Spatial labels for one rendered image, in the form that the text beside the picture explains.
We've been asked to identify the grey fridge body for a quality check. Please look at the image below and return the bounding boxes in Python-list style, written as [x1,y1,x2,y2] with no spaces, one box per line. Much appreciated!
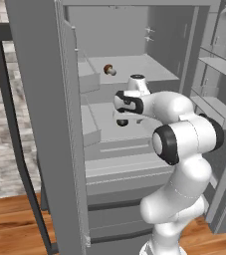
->
[60,0,222,255]

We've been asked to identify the grey freezer drawer front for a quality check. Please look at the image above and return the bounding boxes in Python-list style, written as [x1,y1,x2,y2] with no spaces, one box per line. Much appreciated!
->
[87,197,156,231]
[89,230,154,255]

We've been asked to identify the brown mushroom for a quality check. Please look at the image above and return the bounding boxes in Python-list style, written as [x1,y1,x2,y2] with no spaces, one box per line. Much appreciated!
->
[103,64,117,77]

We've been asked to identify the black frame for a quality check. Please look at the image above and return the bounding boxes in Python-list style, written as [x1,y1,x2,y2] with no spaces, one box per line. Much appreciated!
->
[0,22,60,255]

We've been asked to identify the grey fridge door with shelves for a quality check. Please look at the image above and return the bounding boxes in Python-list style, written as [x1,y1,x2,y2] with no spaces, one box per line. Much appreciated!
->
[183,0,226,235]

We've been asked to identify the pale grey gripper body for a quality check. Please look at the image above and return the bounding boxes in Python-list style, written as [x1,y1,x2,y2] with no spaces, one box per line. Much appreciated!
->
[113,110,146,125]

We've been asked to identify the grey fridge door with bins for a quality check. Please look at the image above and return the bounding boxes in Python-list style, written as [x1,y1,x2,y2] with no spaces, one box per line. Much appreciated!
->
[4,0,103,255]

